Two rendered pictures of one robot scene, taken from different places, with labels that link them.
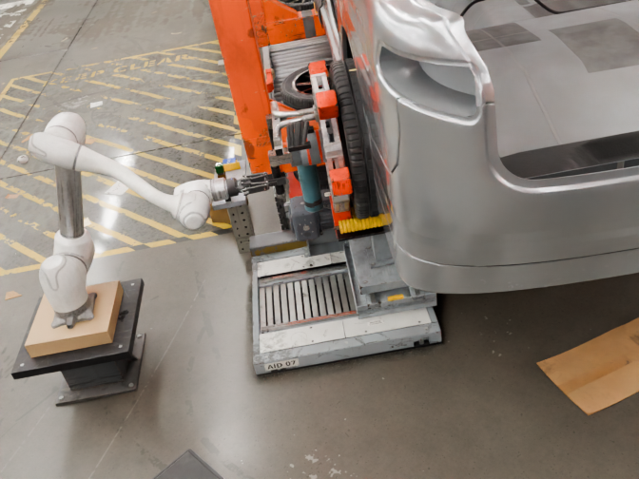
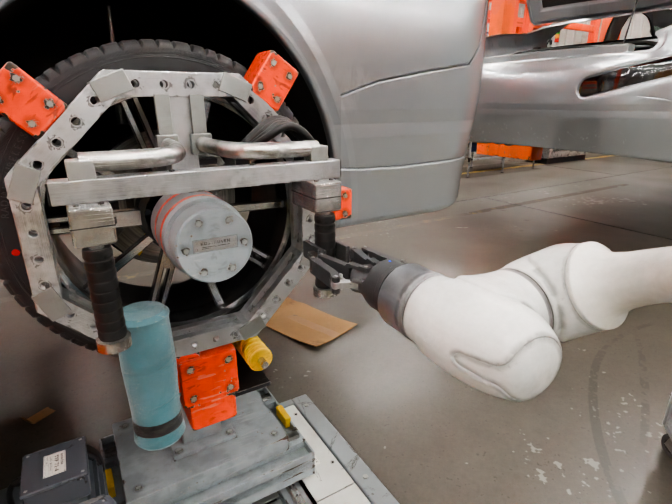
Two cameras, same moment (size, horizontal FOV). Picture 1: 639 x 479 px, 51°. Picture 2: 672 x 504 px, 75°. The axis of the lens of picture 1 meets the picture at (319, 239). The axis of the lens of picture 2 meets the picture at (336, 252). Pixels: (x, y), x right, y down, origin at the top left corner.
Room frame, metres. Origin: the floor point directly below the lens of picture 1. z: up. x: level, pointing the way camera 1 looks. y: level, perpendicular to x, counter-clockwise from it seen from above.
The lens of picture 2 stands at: (2.70, 0.74, 1.08)
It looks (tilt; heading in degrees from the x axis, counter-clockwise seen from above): 19 degrees down; 238
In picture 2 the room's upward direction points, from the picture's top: straight up
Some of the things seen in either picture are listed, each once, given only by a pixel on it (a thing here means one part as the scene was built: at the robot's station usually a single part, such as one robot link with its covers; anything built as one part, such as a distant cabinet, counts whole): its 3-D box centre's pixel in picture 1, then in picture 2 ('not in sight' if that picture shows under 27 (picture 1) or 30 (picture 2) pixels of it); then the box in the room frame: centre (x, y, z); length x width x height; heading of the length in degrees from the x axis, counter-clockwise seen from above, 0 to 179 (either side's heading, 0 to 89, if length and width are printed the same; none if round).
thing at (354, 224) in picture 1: (367, 221); (242, 336); (2.38, -0.22, 0.51); 0.29 x 0.06 x 0.06; 89
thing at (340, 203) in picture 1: (330, 144); (189, 222); (2.51, -0.12, 0.85); 0.54 x 0.07 x 0.54; 179
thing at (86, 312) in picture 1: (72, 309); not in sight; (2.32, 1.11, 0.40); 0.22 x 0.18 x 0.06; 5
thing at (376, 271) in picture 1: (382, 239); (194, 400); (2.50, -0.29, 0.32); 0.40 x 0.30 x 0.28; 179
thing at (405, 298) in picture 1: (387, 272); (205, 455); (2.49, -0.29, 0.13); 0.50 x 0.36 x 0.10; 179
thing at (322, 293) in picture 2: (278, 179); (325, 252); (2.34, 0.12, 0.83); 0.04 x 0.04 x 0.16
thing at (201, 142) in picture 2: (295, 120); (254, 127); (2.41, 0.01, 1.03); 0.19 x 0.18 x 0.11; 89
